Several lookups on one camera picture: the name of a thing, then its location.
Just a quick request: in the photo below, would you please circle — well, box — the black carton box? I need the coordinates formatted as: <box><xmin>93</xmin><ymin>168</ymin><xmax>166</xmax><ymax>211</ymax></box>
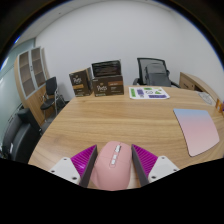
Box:
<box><xmin>91</xmin><ymin>59</ymin><xmax>122</xmax><ymax>78</ymax></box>

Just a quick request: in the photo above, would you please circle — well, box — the grey backpack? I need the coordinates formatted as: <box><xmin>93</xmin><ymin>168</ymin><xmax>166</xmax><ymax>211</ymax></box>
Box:
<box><xmin>143</xmin><ymin>62</ymin><xmax>173</xmax><ymax>88</ymax></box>

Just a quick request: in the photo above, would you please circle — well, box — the pink computer mouse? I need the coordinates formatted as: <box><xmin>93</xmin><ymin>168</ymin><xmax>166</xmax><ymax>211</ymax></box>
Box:
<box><xmin>90</xmin><ymin>140</ymin><xmax>133</xmax><ymax>192</ymax></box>

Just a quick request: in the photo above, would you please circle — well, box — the wooden side desk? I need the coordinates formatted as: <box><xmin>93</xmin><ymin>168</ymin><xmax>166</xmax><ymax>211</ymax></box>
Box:
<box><xmin>178</xmin><ymin>71</ymin><xmax>219</xmax><ymax>101</ymax></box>

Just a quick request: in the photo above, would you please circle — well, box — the black mesh office chair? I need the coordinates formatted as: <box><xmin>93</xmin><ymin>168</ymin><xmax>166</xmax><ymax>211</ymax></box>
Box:
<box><xmin>132</xmin><ymin>57</ymin><xmax>181</xmax><ymax>89</ymax></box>

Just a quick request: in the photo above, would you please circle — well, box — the black leather armchair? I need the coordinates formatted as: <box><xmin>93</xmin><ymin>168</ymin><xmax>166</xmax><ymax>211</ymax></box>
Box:
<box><xmin>1</xmin><ymin>108</ymin><xmax>43</xmax><ymax>164</ymax></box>

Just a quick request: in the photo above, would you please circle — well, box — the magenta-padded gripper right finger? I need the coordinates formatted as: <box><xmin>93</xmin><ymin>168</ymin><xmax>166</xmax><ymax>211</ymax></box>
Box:
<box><xmin>131</xmin><ymin>143</ymin><xmax>180</xmax><ymax>187</ymax></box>

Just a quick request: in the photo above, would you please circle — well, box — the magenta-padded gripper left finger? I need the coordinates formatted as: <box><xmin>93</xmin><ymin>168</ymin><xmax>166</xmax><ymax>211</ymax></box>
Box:
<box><xmin>48</xmin><ymin>144</ymin><xmax>98</xmax><ymax>188</ymax></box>

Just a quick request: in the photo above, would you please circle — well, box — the small black visitor chair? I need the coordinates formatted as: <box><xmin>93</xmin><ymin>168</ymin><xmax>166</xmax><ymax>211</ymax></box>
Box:
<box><xmin>39</xmin><ymin>76</ymin><xmax>67</xmax><ymax>118</ymax></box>

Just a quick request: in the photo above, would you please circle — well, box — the pink and blue mouse pad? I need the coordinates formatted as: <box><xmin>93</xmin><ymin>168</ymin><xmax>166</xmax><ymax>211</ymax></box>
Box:
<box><xmin>172</xmin><ymin>107</ymin><xmax>221</xmax><ymax>158</ymax></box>

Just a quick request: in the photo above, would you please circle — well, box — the white sticker sheet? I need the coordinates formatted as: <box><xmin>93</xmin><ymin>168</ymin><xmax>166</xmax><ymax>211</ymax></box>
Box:
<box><xmin>128</xmin><ymin>86</ymin><xmax>171</xmax><ymax>101</ymax></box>

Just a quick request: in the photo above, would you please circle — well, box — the wooden shelf cabinet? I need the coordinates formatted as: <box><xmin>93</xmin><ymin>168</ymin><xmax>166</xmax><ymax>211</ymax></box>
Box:
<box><xmin>13</xmin><ymin>46</ymin><xmax>56</xmax><ymax>126</ymax></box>

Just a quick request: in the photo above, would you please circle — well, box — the small brown carton box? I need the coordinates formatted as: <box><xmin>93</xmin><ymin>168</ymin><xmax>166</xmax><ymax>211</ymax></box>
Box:
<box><xmin>68</xmin><ymin>67</ymin><xmax>94</xmax><ymax>98</ymax></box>

